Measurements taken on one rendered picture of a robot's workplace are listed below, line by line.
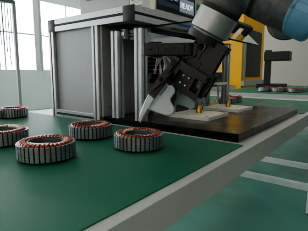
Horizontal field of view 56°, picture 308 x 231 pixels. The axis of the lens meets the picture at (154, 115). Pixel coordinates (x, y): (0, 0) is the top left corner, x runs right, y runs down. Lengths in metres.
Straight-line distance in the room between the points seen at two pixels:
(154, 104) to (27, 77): 7.34
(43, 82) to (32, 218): 7.71
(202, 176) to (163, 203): 0.11
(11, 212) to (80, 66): 0.74
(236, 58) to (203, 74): 4.16
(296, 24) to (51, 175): 0.47
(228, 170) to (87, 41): 0.67
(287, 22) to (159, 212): 0.36
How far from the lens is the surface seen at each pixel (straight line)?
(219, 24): 0.54
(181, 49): 0.57
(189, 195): 0.47
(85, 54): 1.05
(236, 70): 4.69
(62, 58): 1.16
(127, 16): 0.90
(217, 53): 0.55
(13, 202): 0.43
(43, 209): 0.40
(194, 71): 0.55
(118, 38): 0.95
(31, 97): 7.89
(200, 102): 1.26
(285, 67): 6.37
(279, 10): 0.53
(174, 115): 0.97
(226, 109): 1.14
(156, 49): 0.60
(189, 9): 1.20
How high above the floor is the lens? 0.92
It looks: 8 degrees down
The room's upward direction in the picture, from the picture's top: straight up
